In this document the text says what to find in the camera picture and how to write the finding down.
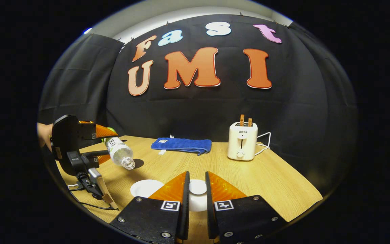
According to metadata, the clear plastic water bottle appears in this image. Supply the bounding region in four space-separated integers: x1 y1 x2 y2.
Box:
102 127 136 170

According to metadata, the white toaster cable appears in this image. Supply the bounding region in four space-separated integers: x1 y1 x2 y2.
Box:
254 132 272 156

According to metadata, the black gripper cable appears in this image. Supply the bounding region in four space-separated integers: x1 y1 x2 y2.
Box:
67 183 118 211

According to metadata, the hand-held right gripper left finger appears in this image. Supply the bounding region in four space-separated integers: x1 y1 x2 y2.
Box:
110 170 191 244

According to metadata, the blue towel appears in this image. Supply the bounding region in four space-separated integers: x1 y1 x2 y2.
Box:
151 137 213 156

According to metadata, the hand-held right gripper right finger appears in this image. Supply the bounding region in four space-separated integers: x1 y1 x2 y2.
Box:
205 171 288 244

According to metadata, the white teacup lid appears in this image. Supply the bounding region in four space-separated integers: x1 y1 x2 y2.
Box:
188 179 208 212

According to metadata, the white toaster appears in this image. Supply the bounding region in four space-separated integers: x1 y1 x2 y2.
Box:
227 121 259 161

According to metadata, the white teacup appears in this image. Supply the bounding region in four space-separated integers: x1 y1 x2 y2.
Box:
130 179 165 199

